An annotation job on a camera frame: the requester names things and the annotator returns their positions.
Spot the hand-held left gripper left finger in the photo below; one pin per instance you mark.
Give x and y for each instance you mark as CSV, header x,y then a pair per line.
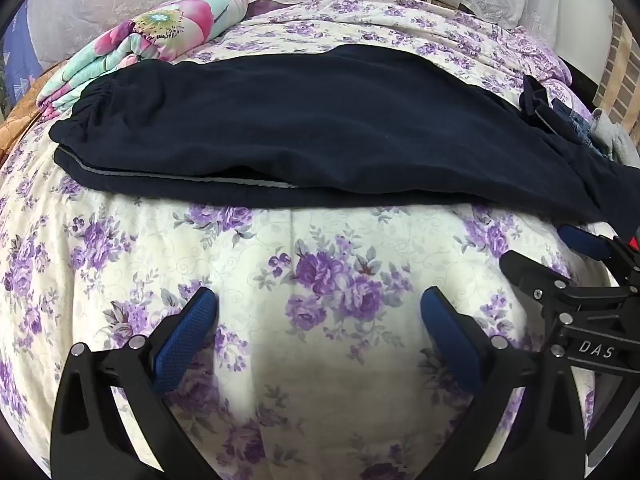
x,y
187,340

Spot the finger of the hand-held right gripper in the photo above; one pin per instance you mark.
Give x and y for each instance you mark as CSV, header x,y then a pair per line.
x,y
582,241
525,272

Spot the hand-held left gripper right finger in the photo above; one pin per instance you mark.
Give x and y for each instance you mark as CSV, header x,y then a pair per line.
x,y
450,335

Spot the navy pants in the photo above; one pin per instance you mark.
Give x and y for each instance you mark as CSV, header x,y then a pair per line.
x,y
300,125

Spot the red cloth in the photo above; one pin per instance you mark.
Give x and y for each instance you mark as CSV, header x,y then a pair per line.
x,y
636,240

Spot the purple floral bedsheet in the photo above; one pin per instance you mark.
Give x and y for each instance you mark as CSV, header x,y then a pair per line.
x,y
150,260

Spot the grey cloth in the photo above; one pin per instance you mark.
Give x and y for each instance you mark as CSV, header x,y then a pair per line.
x,y
617,140

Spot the blue jeans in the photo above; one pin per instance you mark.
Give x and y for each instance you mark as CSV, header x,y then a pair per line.
x,y
582,127

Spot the orange quilted blanket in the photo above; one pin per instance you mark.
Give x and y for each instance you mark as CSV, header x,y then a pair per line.
x,y
25,105

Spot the folded teal pink floral quilt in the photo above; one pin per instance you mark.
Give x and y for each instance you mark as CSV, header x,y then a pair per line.
x,y
165,25

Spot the blue patterned cloth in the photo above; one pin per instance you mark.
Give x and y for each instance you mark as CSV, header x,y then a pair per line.
x,y
20,45

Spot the wooden slatted frame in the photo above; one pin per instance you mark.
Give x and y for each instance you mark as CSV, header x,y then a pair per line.
x,y
620,70

